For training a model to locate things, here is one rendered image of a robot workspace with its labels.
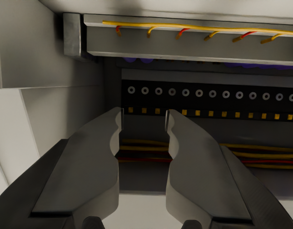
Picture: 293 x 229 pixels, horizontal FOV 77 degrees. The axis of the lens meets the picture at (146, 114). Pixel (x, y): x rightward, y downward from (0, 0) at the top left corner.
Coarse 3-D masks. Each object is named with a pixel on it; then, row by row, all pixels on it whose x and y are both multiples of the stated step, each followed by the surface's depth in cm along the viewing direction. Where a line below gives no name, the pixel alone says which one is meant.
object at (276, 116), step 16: (128, 80) 27; (144, 80) 28; (128, 96) 28; (144, 96) 28; (160, 96) 28; (176, 96) 28; (192, 96) 28; (208, 96) 28; (256, 96) 28; (272, 96) 28; (288, 96) 28; (128, 112) 28; (144, 112) 28; (160, 112) 28; (192, 112) 28; (208, 112) 28; (224, 112) 28; (240, 112) 28; (256, 112) 28; (272, 112) 28; (288, 112) 29
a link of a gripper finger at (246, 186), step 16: (240, 160) 8; (240, 176) 8; (240, 192) 7; (256, 192) 7; (256, 208) 6; (272, 208) 6; (224, 224) 6; (240, 224) 6; (256, 224) 6; (272, 224) 6; (288, 224) 6
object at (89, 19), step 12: (96, 24) 12; (192, 24) 12; (204, 24) 12; (216, 24) 12; (228, 24) 12; (240, 24) 12; (252, 24) 12; (264, 24) 12; (276, 24) 12; (288, 36) 13
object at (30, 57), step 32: (0, 0) 8; (32, 0) 10; (64, 0) 10; (96, 0) 10; (128, 0) 10; (160, 0) 10; (192, 0) 10; (224, 0) 10; (256, 0) 9; (288, 0) 9; (0, 32) 8; (32, 32) 10; (64, 32) 12; (0, 64) 8; (32, 64) 10; (64, 64) 14; (96, 64) 24
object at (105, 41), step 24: (120, 24) 11; (144, 24) 11; (168, 24) 11; (96, 48) 13; (120, 48) 13; (144, 48) 13; (168, 48) 13; (192, 48) 13; (216, 48) 13; (240, 48) 13; (264, 48) 13; (288, 48) 13
